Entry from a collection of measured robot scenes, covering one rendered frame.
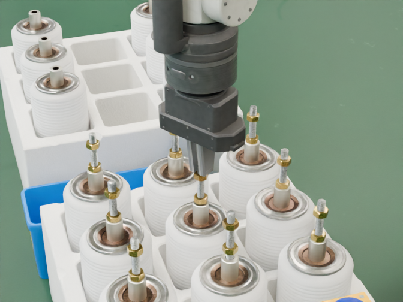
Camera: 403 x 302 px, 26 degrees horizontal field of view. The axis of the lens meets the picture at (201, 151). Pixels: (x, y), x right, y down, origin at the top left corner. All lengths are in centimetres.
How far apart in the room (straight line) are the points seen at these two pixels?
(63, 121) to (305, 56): 82
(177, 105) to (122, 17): 128
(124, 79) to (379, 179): 54
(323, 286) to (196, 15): 37
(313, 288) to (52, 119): 60
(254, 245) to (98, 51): 74
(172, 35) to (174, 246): 32
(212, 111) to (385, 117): 93
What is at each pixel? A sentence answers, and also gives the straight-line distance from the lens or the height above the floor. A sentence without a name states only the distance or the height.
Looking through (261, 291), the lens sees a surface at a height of 25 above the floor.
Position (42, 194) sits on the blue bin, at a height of 10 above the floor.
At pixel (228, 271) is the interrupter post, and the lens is 108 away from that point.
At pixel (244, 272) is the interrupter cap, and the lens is 110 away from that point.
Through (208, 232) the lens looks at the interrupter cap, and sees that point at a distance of 116.
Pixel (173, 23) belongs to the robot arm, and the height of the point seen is 57.
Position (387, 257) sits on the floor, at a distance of 154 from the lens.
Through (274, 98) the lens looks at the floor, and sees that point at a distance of 196.
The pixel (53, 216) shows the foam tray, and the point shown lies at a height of 18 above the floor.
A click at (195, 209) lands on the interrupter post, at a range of 116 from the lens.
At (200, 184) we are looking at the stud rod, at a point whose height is 31.
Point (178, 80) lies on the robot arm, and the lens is 103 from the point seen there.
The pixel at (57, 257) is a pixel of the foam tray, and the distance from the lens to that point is 125.
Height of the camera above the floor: 98
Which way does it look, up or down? 34 degrees down
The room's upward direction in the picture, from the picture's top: straight up
